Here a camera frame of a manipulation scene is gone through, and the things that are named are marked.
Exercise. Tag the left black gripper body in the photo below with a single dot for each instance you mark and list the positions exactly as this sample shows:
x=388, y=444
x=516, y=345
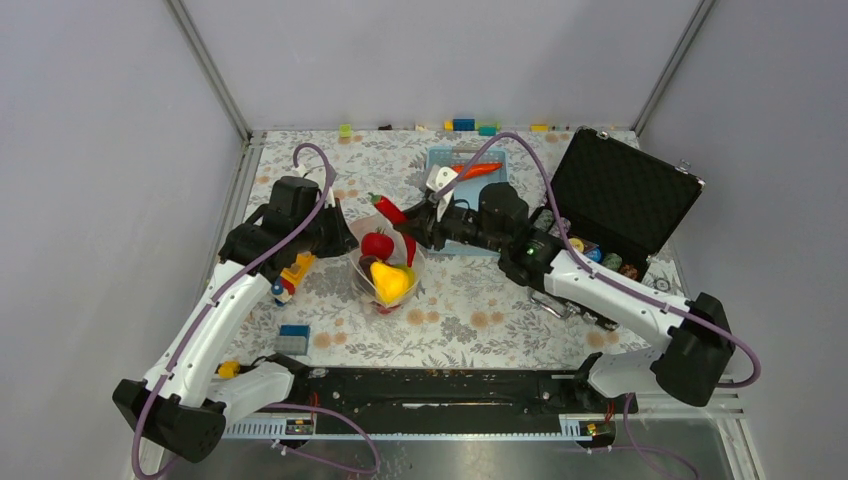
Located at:
x=327, y=234

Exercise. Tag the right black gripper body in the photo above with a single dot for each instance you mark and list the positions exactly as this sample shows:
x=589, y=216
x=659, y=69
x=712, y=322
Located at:
x=456, y=223

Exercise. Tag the red chili pepper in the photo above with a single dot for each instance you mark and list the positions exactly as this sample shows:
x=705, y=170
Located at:
x=395, y=216

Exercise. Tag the light blue plastic basket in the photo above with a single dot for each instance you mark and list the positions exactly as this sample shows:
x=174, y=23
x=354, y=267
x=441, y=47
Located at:
x=467, y=192

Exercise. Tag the red tomato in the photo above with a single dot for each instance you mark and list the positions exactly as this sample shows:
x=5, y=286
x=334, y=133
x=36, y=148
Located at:
x=377, y=244

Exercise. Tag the orange carrot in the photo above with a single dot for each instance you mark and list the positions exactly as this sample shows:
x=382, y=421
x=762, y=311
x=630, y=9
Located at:
x=477, y=170

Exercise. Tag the clear dotted zip bag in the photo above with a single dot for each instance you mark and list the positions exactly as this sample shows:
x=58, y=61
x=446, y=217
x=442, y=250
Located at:
x=364, y=290

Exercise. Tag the yellow bell pepper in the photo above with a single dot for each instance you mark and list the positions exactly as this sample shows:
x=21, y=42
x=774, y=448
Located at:
x=391, y=283

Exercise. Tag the black poker chip case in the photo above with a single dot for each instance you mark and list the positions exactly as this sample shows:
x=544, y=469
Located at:
x=628, y=203

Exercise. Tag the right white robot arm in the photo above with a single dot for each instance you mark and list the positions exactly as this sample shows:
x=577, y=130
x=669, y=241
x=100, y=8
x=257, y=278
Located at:
x=687, y=347

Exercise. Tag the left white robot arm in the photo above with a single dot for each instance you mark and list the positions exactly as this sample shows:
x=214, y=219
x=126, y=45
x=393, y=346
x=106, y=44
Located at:
x=175, y=404

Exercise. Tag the yellow toy vehicle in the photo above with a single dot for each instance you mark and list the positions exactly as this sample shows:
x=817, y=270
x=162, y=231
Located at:
x=290, y=278

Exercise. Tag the blue toy brick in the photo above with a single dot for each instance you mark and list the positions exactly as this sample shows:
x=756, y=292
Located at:
x=463, y=124

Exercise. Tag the blue grey toy block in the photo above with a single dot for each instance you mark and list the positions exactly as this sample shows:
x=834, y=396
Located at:
x=292, y=340

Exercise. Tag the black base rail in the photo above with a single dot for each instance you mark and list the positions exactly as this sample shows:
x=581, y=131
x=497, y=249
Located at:
x=433, y=401

